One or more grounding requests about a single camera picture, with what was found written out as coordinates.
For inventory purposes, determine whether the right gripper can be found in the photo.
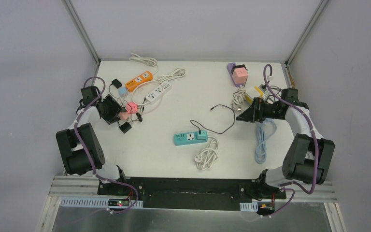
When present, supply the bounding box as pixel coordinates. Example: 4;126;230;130
236;97;283;123

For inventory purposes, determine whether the salmon pink charger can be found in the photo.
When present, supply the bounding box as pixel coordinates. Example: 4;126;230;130
118;112;130;121

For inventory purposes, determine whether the black usb cable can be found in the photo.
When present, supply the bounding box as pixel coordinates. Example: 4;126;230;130
190;104;236;135

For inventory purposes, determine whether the pink usb cable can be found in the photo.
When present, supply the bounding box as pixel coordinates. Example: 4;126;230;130
131;84;165;115

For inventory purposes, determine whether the teal usb charger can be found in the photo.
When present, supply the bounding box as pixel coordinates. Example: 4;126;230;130
196;130;208;141

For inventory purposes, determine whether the teal power strip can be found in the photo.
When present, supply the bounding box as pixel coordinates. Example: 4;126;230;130
173;131;208;146

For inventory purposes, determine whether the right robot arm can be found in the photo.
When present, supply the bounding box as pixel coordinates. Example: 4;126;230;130
236;88;335;198

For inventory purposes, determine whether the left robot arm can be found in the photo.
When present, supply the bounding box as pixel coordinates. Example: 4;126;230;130
56;86;128;196

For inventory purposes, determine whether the yellow white cube socket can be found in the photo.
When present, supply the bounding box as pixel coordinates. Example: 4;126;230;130
245;87;265;101

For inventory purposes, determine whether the pink round socket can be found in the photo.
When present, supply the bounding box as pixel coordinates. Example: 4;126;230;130
126;102;139;114

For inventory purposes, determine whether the pink cube socket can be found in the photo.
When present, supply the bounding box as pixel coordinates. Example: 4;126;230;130
231;64;248;87

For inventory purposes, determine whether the light blue small charger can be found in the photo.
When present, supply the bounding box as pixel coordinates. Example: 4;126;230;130
118;86;128;98

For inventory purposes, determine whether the black power adapter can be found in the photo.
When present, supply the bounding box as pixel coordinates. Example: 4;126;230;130
119;122;132;134

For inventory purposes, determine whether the small black charger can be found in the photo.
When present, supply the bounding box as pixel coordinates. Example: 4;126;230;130
111;79;122;89

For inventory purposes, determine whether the orange power strip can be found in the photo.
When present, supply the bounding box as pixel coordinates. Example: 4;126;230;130
125;71;153;92

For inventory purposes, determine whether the purple power strip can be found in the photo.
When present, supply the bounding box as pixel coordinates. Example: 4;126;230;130
227;62;248;87

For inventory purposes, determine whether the white power strip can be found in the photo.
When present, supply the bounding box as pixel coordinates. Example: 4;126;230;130
145;81;172;104

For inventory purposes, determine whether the white cord bundle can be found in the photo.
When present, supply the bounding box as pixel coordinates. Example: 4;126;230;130
231;89;247;112

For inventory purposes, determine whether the light blue coiled cable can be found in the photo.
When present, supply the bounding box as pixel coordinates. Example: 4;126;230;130
254;118;278;165

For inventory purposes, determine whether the white coiled strip cord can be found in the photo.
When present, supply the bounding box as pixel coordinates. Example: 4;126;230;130
194;137;220;171

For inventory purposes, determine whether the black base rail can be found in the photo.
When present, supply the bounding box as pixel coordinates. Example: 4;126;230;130
97;177;286;211

